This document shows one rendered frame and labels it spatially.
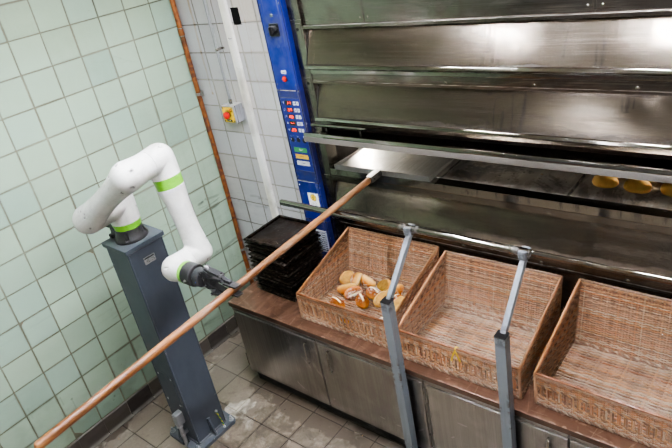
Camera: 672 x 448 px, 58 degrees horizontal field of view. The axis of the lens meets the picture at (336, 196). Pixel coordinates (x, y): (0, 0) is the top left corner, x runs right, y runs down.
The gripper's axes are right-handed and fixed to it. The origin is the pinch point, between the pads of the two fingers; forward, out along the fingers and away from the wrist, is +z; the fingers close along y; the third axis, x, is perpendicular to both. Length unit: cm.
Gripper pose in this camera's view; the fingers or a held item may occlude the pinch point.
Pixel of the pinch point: (232, 288)
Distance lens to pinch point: 228.9
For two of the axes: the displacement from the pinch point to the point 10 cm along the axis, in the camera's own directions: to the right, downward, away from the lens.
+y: 1.7, 8.9, 4.3
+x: -6.0, 4.4, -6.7
